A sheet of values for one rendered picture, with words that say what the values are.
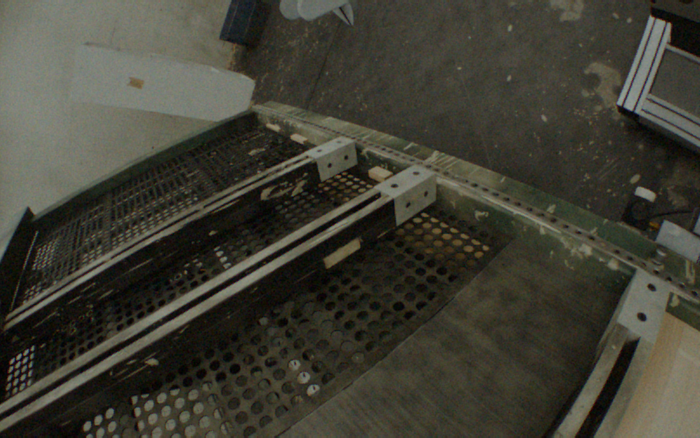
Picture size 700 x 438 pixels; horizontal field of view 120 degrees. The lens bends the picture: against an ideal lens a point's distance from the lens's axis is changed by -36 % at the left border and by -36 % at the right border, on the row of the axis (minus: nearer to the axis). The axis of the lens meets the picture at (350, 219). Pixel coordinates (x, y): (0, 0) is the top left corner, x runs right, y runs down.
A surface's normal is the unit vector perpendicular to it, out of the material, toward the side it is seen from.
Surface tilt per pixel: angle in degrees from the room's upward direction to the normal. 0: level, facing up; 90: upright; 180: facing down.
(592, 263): 32
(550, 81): 0
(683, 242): 0
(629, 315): 58
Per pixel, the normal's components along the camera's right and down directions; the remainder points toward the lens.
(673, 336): -0.15, -0.79
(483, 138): -0.74, -0.03
